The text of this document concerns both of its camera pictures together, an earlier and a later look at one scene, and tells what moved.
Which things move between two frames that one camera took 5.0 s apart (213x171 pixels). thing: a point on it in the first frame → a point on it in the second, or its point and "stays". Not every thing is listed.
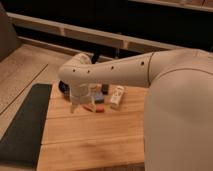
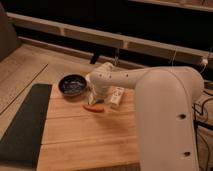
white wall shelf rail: x=100 y=35 stays
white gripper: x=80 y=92 → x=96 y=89
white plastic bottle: x=116 y=98 stays
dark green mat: x=21 y=143 stays
